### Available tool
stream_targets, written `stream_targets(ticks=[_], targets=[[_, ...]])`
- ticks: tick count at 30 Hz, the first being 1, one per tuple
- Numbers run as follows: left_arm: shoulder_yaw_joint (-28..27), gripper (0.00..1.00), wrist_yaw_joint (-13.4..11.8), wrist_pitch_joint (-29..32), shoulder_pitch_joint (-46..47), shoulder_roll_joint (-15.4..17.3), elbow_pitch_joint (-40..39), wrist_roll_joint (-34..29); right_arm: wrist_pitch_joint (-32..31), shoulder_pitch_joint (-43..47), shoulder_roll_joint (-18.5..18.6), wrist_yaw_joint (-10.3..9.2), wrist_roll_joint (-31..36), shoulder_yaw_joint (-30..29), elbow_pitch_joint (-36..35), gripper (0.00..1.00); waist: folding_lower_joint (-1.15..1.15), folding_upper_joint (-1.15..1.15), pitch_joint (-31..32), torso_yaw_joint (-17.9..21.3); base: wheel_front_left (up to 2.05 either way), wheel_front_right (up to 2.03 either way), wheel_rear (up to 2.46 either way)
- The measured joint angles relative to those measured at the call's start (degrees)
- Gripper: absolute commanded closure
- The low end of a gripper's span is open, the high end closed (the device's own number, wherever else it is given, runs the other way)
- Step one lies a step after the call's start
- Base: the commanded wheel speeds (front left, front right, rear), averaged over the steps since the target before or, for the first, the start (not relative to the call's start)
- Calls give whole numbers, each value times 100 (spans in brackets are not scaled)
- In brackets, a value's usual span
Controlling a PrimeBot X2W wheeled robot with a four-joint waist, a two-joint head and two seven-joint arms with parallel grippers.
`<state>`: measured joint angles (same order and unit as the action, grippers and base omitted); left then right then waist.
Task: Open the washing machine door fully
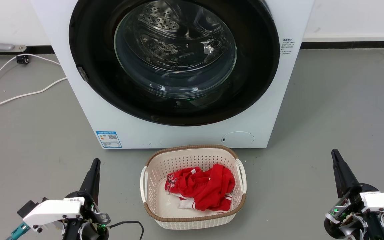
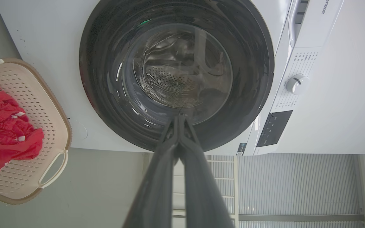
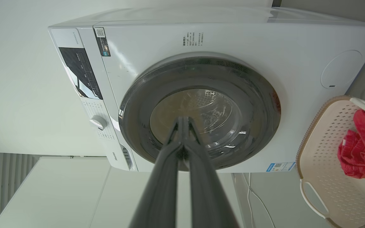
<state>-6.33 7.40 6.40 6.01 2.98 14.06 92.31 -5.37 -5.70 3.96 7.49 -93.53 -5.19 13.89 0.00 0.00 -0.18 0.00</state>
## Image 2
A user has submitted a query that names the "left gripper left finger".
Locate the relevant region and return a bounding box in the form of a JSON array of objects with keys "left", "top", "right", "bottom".
[{"left": 122, "top": 116, "right": 181, "bottom": 228}]

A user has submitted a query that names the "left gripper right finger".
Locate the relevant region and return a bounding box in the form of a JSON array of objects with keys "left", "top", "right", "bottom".
[{"left": 180, "top": 116, "right": 235, "bottom": 228}]

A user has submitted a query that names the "black round glass washer door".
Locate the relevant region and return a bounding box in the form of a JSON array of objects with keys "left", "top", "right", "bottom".
[{"left": 79, "top": 0, "right": 275, "bottom": 152}]

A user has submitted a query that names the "white front-load washing machine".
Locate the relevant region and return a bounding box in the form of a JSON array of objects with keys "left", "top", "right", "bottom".
[{"left": 0, "top": 0, "right": 365, "bottom": 156}]

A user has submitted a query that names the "round white filter cover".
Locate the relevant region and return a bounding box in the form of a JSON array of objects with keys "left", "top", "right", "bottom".
[{"left": 69, "top": 118, "right": 88, "bottom": 140}]

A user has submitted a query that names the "black washer display panel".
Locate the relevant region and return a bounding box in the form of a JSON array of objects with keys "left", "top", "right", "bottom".
[{"left": 256, "top": 110, "right": 293, "bottom": 148}]

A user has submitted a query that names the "steel perforated washer drum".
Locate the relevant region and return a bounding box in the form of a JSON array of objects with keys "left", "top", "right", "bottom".
[{"left": 133, "top": 29, "right": 234, "bottom": 110}]

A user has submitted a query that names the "beige perforated laundry basket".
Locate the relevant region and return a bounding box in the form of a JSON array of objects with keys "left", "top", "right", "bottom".
[{"left": 0, "top": 58, "right": 73, "bottom": 205}]

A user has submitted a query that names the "white round control knob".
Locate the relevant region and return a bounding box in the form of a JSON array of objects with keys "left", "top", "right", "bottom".
[{"left": 286, "top": 73, "right": 310, "bottom": 95}]

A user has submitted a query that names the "red sports jersey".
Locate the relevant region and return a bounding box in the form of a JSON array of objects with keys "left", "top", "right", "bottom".
[{"left": 0, "top": 79, "right": 45, "bottom": 176}]

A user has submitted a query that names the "white detergent drawer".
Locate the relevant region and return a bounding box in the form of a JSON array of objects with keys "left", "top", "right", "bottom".
[{"left": 288, "top": 0, "right": 310, "bottom": 48}]

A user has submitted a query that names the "white window frame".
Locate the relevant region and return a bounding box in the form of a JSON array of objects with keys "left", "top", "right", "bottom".
[{"left": 144, "top": 153, "right": 239, "bottom": 228}]

